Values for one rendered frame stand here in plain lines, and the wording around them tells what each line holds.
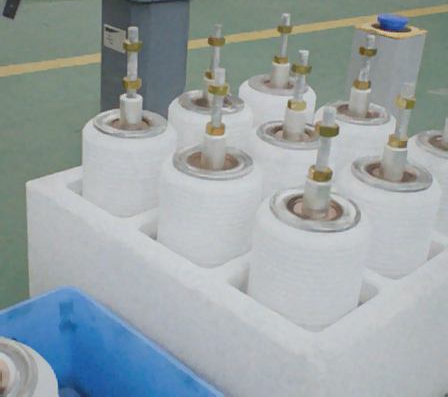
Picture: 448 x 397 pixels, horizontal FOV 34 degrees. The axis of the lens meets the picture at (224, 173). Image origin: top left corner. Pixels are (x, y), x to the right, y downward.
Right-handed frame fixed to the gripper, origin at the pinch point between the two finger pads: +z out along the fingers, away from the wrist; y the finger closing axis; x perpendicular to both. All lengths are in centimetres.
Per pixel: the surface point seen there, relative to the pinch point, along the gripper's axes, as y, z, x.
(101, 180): 28.0, 2.1, 12.5
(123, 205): 29.3, 3.3, 15.3
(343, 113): 18.3, -9.5, 37.0
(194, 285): 43.0, -1.1, 19.7
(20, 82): -59, 46, 9
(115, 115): 21.4, -1.7, 12.6
